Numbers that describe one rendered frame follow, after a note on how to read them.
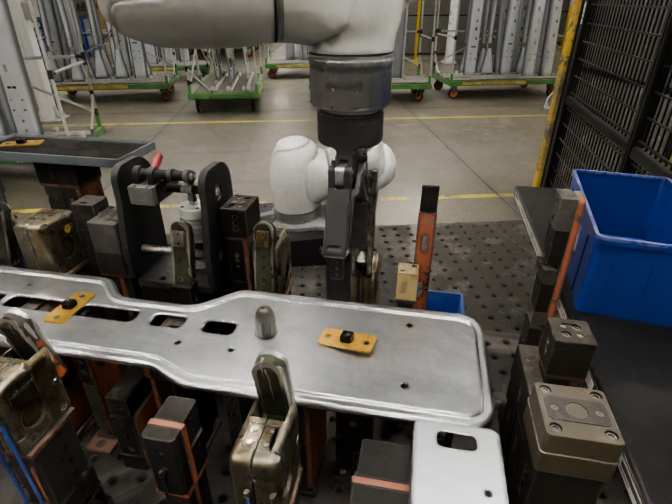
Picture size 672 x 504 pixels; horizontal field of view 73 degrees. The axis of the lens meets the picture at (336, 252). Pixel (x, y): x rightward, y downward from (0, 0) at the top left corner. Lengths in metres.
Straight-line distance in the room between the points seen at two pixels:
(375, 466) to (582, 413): 0.23
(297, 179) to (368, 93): 0.92
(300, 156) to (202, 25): 0.94
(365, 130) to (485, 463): 0.39
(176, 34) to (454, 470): 0.52
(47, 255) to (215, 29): 0.66
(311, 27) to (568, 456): 0.50
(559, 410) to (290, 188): 1.03
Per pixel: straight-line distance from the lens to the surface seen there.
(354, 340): 0.69
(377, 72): 0.50
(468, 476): 0.57
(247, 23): 0.47
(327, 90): 0.50
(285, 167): 1.39
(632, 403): 0.67
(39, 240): 1.02
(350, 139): 0.51
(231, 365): 0.67
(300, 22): 0.48
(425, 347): 0.70
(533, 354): 0.73
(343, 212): 0.49
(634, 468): 0.60
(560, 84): 3.69
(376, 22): 0.48
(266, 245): 0.80
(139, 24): 0.49
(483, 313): 1.31
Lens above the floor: 1.45
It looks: 29 degrees down
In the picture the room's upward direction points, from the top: straight up
